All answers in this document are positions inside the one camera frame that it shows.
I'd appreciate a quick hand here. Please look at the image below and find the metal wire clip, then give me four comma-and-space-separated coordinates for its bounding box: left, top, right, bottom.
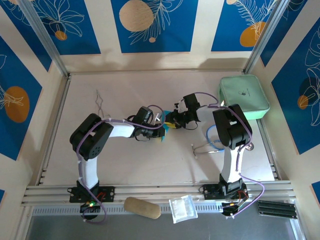
93, 89, 113, 120

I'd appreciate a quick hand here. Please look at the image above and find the wide aluminium base rail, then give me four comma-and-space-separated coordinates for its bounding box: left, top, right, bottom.
21, 181, 297, 207

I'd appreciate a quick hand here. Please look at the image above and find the mint green zip pouch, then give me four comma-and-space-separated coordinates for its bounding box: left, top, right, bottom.
218, 74, 271, 121

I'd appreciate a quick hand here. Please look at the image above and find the black ridged block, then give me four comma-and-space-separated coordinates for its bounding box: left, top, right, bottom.
257, 199, 299, 220

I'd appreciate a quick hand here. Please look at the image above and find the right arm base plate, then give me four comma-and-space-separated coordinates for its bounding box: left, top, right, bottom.
199, 183, 250, 201

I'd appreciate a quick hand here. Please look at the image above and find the stethoscope with blue tube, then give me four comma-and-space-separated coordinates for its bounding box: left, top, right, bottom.
191, 124, 255, 161

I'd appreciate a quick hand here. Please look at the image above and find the aluminium frame post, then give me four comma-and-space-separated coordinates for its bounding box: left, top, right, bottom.
18, 0, 70, 77
242, 0, 292, 75

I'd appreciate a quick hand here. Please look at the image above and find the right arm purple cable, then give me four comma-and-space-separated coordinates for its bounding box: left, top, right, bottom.
193, 91, 266, 218

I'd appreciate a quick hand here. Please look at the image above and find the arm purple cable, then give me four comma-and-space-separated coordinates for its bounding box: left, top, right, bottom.
193, 91, 266, 218
76, 104, 166, 225

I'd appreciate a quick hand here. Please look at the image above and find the grey slotted cable duct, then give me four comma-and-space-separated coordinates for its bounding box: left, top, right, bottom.
32, 202, 226, 216

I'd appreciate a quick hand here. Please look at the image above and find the clear plastic bag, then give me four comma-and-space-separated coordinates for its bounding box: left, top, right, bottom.
168, 194, 199, 224

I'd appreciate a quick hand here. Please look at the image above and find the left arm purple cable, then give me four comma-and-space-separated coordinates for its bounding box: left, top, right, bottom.
76, 104, 166, 225

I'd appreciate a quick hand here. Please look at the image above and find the teal cloth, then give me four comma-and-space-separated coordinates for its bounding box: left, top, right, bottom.
159, 111, 173, 144

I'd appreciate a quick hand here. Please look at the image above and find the blue floral wall panel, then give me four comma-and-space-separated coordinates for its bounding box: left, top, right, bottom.
211, 0, 278, 53
110, 0, 200, 54
33, 0, 102, 56
271, 17, 320, 156
0, 36, 43, 161

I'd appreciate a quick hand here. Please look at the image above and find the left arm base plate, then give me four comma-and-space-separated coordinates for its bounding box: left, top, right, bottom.
67, 186, 116, 203

